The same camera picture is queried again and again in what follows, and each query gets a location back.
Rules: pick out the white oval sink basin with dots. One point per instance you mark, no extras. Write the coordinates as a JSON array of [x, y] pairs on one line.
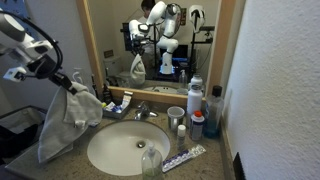
[[117, 148]]

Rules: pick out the blue white toothpaste tube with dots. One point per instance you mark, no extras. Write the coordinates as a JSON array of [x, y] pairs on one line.
[[126, 99]]

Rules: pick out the white terry towel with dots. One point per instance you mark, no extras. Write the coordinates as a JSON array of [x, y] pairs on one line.
[[67, 119]]

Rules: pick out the chrome faucet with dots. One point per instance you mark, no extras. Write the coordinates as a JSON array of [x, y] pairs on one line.
[[144, 111]]

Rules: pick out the dark glass bottle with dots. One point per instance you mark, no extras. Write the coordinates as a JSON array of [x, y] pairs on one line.
[[107, 96]]

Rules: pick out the small white capped bottle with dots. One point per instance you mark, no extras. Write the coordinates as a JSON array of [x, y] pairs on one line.
[[181, 133]]

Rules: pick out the clear soap pump bottle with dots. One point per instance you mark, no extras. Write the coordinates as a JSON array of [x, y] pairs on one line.
[[151, 163]]

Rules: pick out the black toiletries tray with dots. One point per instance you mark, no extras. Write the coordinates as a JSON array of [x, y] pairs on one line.
[[112, 110]]

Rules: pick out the orange capped spray can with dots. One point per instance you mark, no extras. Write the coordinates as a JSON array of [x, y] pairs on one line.
[[197, 122]]

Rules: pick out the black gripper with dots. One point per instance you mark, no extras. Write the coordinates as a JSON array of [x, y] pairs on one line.
[[45, 67]]

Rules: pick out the blue wall picture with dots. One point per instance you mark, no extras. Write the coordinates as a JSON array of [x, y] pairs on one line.
[[17, 7]]

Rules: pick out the blue mouthwash bottle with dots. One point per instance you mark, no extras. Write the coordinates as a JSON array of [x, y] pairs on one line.
[[213, 112]]

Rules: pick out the tall white bottle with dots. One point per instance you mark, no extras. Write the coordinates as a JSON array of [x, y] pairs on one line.
[[194, 102]]

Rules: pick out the black laundry hamper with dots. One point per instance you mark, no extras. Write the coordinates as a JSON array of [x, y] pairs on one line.
[[19, 129]]

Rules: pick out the wooden framed mirror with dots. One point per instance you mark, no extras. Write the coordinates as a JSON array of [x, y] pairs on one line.
[[101, 20]]

